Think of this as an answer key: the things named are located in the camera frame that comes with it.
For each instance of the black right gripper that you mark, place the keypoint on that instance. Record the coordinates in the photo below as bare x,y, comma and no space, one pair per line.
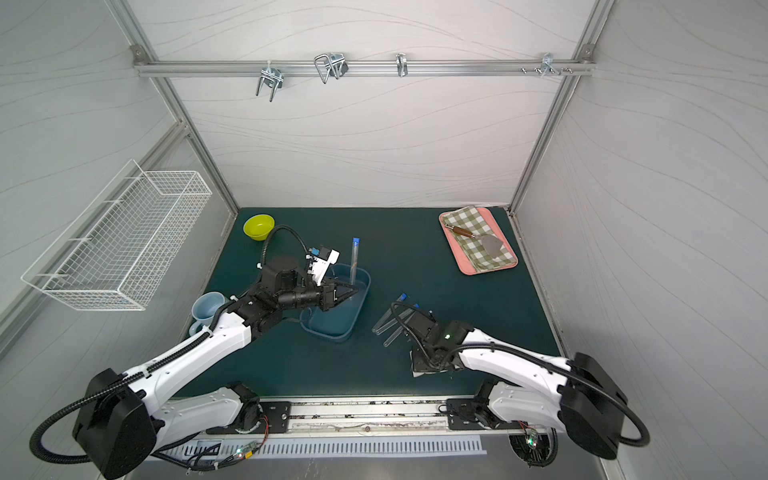
414,321

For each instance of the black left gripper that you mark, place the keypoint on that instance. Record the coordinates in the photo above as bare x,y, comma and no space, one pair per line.
328,294

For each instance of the blue capped test tube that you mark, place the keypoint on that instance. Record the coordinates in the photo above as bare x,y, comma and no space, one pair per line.
354,260

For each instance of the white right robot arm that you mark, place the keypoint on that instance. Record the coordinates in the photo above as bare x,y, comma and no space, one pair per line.
541,394

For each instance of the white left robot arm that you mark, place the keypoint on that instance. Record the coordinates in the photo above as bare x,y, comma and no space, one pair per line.
124,418

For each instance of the clear test tube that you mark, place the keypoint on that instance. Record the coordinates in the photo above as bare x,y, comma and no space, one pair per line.
393,327
386,316
398,331

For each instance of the blue plastic tub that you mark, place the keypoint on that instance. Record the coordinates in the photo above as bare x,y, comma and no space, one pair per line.
337,324

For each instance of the pink plastic tray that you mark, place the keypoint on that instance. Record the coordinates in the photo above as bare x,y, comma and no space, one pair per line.
477,240

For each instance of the yellow green bowl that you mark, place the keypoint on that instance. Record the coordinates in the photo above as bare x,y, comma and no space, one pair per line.
258,227

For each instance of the green white checkered cloth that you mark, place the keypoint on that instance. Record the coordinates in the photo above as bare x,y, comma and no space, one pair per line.
480,239

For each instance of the light blue mug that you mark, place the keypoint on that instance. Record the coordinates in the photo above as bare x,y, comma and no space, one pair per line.
203,311

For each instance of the metal clamp hook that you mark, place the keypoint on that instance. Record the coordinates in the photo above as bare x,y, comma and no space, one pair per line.
547,67
271,79
401,65
330,65

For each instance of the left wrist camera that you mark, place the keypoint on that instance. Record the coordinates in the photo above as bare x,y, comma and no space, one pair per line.
320,259

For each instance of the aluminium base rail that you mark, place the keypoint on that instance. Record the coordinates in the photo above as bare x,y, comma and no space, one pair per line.
372,417

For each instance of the wooden handled metal spatula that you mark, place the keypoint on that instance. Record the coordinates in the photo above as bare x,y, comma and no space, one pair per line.
489,242

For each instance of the aluminium cross rail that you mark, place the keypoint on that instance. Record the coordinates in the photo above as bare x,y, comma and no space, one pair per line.
357,68

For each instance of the white wire basket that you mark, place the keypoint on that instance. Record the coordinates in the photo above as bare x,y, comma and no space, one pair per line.
115,253

